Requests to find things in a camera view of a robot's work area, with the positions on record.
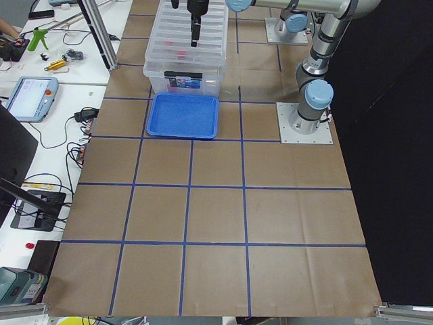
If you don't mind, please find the black monitor stand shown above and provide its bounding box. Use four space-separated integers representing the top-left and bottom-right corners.
1 178 66 232

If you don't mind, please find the aluminium frame post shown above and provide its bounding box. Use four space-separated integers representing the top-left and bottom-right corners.
77 0 118 72

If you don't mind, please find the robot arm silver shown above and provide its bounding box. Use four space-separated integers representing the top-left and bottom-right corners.
225 0 380 135
274 9 309 37

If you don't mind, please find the clear plastic storage box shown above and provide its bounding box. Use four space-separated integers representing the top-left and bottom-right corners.
143 1 228 97

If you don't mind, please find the black box latch handle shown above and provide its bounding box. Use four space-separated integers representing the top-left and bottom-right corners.
164 71 203 80

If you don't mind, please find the blue plastic tray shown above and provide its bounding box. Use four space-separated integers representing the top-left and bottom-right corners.
147 93 219 139

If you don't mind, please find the green handled grabber tool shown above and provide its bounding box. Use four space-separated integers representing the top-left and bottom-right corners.
18 15 84 52

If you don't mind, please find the teach pendant tablet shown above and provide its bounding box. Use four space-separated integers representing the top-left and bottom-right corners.
6 77 59 123

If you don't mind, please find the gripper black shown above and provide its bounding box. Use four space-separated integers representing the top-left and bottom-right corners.
171 0 208 47

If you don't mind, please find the yellow brass tool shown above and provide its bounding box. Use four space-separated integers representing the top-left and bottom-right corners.
44 59 70 74

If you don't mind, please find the black power adapter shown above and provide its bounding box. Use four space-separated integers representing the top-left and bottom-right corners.
74 107 99 123

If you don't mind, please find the black smartphone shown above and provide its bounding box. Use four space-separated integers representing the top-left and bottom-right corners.
28 9 55 20

